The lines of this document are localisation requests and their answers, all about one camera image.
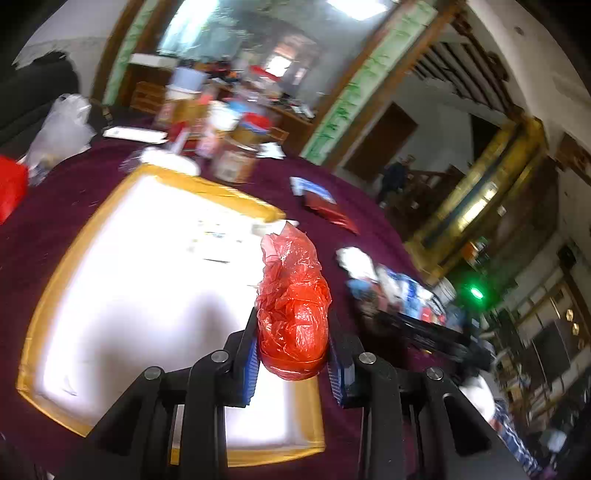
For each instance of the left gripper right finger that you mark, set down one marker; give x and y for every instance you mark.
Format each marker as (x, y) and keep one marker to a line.
(414, 425)

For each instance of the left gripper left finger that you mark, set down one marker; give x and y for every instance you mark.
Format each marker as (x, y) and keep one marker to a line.
(171, 425)

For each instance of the red plastic bag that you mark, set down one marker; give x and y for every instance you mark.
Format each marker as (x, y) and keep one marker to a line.
(292, 306)

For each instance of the white soft cloth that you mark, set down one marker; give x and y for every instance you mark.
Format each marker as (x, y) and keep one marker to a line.
(357, 263)

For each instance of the white gloved right hand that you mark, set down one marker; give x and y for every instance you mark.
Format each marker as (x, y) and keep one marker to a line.
(477, 391)

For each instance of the yellow gift box tray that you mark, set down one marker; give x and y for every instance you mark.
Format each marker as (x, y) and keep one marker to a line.
(160, 275)

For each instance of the person in dark clothes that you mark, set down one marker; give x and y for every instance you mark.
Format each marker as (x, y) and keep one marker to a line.
(394, 178)

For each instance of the red foil packet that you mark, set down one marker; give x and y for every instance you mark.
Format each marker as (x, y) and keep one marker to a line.
(329, 211)

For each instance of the brown wooden door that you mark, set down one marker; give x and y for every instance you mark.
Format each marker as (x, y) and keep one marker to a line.
(377, 149)

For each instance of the blue white sachet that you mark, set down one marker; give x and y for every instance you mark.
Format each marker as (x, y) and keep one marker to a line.
(299, 186)

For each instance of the maroon velvet tablecloth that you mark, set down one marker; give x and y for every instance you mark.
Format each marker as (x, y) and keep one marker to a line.
(37, 234)

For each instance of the white paper card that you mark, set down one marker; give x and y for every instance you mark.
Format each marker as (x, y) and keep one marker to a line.
(271, 150)

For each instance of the orange label jar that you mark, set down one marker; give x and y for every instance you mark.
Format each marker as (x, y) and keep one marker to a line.
(237, 157)

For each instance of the red box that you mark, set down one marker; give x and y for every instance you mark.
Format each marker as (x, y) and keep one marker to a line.
(13, 186)

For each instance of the wooden framed mirror cabinet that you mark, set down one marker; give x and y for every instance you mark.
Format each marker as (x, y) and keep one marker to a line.
(341, 58)

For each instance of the white plastic bag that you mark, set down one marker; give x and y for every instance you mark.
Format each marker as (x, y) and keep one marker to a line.
(65, 132)

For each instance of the black sofa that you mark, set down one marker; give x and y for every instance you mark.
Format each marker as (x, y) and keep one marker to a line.
(27, 96)

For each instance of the white blue lidded tub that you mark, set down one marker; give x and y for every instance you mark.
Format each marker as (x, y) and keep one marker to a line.
(185, 83)

